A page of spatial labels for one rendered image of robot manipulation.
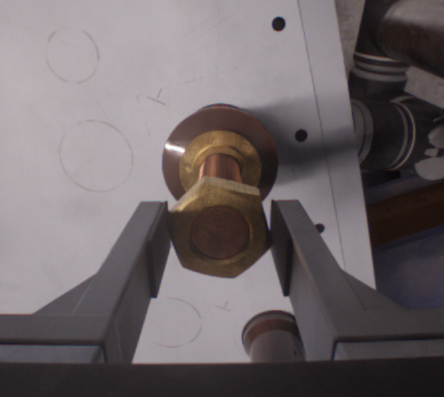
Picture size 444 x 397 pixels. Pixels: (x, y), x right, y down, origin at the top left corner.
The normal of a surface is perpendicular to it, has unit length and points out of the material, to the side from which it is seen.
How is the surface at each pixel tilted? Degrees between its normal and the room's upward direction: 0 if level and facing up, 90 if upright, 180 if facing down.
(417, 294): 0
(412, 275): 0
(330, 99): 11
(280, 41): 0
